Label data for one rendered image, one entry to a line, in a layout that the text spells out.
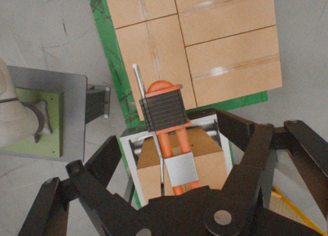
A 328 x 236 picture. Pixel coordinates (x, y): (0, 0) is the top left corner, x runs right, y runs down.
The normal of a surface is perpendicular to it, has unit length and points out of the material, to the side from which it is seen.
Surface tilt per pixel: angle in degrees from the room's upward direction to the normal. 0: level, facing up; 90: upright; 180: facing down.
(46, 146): 4
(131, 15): 0
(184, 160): 0
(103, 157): 90
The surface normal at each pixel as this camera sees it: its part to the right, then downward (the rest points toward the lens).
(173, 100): 0.04, 0.18
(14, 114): 0.97, -0.19
